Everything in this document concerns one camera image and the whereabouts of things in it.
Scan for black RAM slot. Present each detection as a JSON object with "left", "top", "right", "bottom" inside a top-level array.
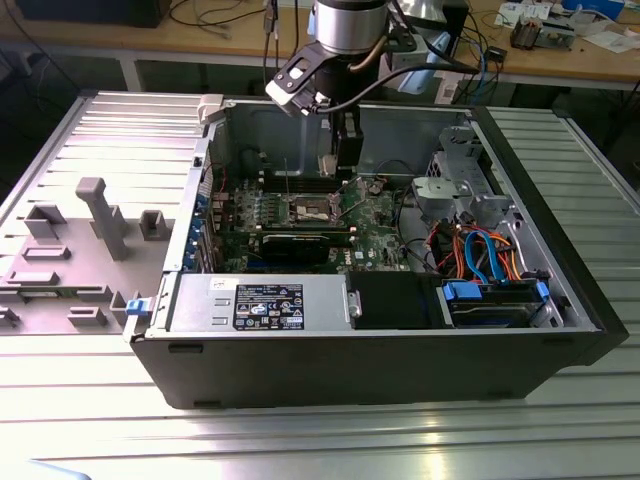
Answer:
[
  {"left": 263, "top": 181, "right": 347, "bottom": 195},
  {"left": 262, "top": 171, "right": 347, "bottom": 184}
]

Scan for CPU socket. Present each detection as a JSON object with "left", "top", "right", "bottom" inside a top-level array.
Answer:
[{"left": 279, "top": 192, "right": 347, "bottom": 226}]

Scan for black plastic cover block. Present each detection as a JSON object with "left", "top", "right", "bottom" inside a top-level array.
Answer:
[{"left": 349, "top": 272, "right": 445, "bottom": 331}]

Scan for expansion slot blue retainer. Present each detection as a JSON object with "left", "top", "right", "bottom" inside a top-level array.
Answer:
[{"left": 182, "top": 192, "right": 211, "bottom": 274}]

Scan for green motherboard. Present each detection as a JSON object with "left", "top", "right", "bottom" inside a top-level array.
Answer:
[{"left": 209, "top": 174, "right": 416, "bottom": 274}]

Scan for silver metal disk bay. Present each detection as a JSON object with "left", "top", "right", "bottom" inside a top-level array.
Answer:
[{"left": 410, "top": 124, "right": 526, "bottom": 236}]

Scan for black graphics card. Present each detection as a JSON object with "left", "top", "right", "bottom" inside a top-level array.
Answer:
[{"left": 259, "top": 232, "right": 332, "bottom": 266}]

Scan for upright black box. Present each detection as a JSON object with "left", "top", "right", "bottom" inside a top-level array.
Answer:
[{"left": 442, "top": 0, "right": 471, "bottom": 61}]

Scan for hard disk in blue carrier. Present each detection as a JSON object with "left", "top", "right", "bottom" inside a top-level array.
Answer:
[{"left": 438, "top": 278, "right": 551, "bottom": 330}]

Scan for printed paper leaflets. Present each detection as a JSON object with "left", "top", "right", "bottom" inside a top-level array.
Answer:
[{"left": 494, "top": 1, "right": 524, "bottom": 27}]

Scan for silver power supply unit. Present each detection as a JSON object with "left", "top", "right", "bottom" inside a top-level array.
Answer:
[{"left": 169, "top": 273, "right": 351, "bottom": 334}]

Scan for copper coil transformer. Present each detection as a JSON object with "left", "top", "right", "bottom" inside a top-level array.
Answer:
[{"left": 509, "top": 13, "right": 544, "bottom": 51}]

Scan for black open PC case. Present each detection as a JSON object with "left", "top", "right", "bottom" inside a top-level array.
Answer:
[{"left": 122, "top": 94, "right": 630, "bottom": 411}]

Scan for small grey device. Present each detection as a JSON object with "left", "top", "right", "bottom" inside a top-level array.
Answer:
[{"left": 539, "top": 17, "right": 576, "bottom": 51}]

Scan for wooden desk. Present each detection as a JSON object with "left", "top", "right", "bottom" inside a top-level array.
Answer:
[{"left": 0, "top": 0, "right": 640, "bottom": 96}]

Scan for flat blue box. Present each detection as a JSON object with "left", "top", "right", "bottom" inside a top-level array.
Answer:
[{"left": 562, "top": 0, "right": 626, "bottom": 15}]

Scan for white paper sheet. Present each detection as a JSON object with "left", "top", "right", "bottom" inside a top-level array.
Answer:
[{"left": 583, "top": 29, "right": 640, "bottom": 55}]

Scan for large black box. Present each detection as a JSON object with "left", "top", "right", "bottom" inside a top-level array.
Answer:
[{"left": 14, "top": 0, "right": 164, "bottom": 29}]

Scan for grey parts rack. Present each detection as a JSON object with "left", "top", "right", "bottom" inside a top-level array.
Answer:
[{"left": 0, "top": 177, "right": 176, "bottom": 336}]

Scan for black camera cable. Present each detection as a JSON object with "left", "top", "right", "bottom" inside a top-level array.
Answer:
[{"left": 314, "top": 62, "right": 482, "bottom": 114}]

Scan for black wire loop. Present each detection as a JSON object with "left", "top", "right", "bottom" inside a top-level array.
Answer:
[{"left": 393, "top": 188, "right": 436, "bottom": 274}]

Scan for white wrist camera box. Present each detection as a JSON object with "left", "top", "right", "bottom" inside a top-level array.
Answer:
[{"left": 264, "top": 42, "right": 326, "bottom": 117}]

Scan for thin red wire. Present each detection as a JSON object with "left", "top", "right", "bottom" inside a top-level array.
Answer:
[{"left": 207, "top": 162, "right": 230, "bottom": 194}]

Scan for black hanging USB cable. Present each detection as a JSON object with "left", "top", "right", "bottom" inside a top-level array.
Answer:
[{"left": 260, "top": 0, "right": 282, "bottom": 99}]

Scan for grey case release handle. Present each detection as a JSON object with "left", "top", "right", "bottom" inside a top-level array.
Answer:
[{"left": 197, "top": 94, "right": 225, "bottom": 126}]

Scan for blue wire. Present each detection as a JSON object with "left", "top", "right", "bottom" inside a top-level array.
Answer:
[{"left": 463, "top": 230, "right": 507, "bottom": 287}]

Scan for blue cable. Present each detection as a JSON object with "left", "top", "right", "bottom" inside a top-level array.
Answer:
[{"left": 469, "top": 37, "right": 501, "bottom": 94}]

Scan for orange wire bundle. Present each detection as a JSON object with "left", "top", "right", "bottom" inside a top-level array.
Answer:
[{"left": 433, "top": 223, "right": 526, "bottom": 281}]

